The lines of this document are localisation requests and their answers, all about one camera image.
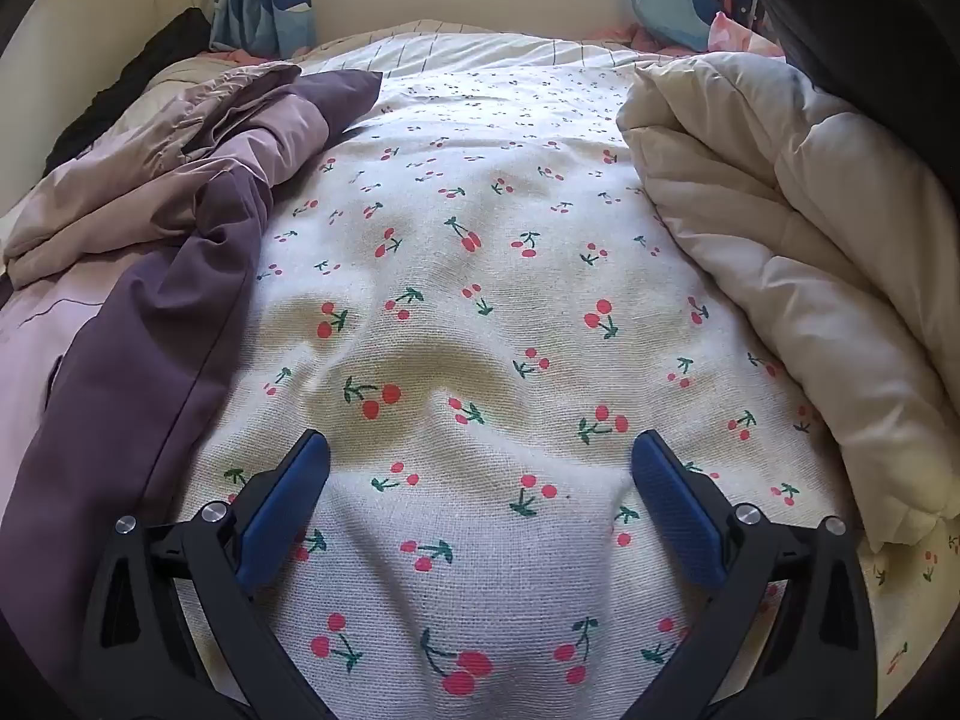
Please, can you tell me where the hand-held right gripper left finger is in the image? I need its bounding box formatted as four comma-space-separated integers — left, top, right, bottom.
79, 427, 353, 720

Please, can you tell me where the white striped sheet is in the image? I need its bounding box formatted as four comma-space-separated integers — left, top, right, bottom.
298, 18, 662, 80

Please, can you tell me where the two-tone purple jacket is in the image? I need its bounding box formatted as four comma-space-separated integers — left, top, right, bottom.
0, 64, 383, 691

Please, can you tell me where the cherry print bed sheet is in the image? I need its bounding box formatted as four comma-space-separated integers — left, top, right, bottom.
172, 52, 960, 720

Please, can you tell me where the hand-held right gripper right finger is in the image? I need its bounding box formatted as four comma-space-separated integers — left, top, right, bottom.
622, 429, 878, 720

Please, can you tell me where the black garment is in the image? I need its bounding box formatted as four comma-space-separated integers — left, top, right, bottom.
45, 7, 215, 175

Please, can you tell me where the cream quilt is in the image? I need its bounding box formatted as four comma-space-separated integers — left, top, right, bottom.
615, 52, 960, 552

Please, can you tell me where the dark grey cloth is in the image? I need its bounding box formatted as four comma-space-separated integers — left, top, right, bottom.
739, 0, 955, 137

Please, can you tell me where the pink pillow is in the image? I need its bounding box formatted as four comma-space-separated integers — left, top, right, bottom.
709, 11, 785, 58

